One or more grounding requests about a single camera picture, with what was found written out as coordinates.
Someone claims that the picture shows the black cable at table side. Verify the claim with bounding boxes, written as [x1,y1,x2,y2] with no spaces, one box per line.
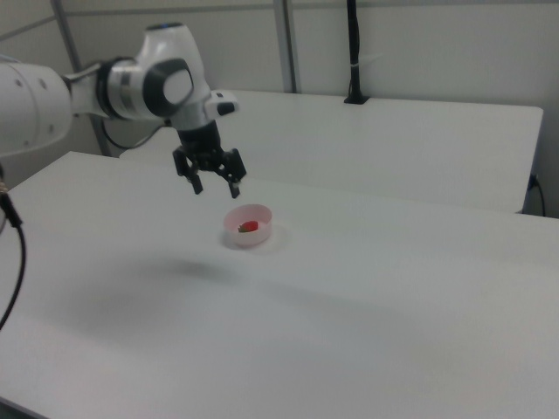
[529,174,548,217]

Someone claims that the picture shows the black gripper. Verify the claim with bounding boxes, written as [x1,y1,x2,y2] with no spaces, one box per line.
[172,121,247,200]

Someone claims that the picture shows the black pole with clamp base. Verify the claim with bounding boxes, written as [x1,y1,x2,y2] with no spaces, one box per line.
[343,0,371,106]

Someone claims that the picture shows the grey partition frame post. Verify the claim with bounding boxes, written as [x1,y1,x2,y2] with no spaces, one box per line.
[274,0,303,94]

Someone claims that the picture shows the black cable with metal connector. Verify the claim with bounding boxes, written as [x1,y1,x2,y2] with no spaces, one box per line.
[0,163,28,333]

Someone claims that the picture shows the grey slanted frame post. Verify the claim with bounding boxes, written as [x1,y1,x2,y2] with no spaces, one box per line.
[50,0,111,157]

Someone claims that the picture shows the white side table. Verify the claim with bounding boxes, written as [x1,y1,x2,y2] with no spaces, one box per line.
[119,89,545,215]

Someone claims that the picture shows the pink plastic bowl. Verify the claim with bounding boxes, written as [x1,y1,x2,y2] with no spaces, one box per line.
[223,203,273,249]

